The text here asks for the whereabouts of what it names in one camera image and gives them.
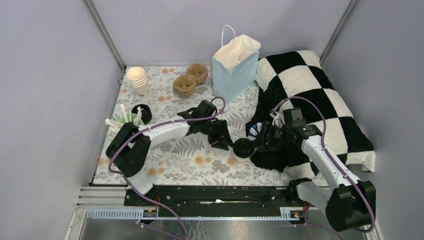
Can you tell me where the light blue paper bag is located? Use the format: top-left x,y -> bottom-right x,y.
212,25 -> 262,104

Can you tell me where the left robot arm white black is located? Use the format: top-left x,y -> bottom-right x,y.
105,100 -> 234,206

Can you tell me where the green cup holder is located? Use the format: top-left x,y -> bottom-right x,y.
110,113 -> 145,133

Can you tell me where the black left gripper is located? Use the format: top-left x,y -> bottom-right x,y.
200,118 -> 235,151

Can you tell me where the brown cardboard cup carrier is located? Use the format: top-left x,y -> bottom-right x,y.
172,63 -> 208,98

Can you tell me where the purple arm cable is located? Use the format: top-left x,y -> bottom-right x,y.
271,96 -> 377,234
107,96 -> 227,239

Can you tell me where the floral table mat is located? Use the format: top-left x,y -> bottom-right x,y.
94,65 -> 339,187

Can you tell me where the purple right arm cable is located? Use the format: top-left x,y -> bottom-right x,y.
271,96 -> 377,234

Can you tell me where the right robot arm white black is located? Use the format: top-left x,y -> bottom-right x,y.
247,107 -> 376,232

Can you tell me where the black cup lid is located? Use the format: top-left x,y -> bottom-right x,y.
232,138 -> 255,157

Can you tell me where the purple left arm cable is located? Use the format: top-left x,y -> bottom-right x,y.
107,96 -> 227,239

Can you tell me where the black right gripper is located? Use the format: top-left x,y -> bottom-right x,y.
249,120 -> 292,152

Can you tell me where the black white checkered blanket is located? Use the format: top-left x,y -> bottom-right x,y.
245,50 -> 376,172

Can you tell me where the white paper cup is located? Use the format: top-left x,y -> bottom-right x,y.
234,155 -> 251,163

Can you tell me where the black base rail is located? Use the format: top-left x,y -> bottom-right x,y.
124,185 -> 305,223

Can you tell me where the stack of black lids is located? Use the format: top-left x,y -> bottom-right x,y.
131,104 -> 153,124

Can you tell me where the stack of white paper cups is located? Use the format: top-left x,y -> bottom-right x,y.
126,66 -> 150,97

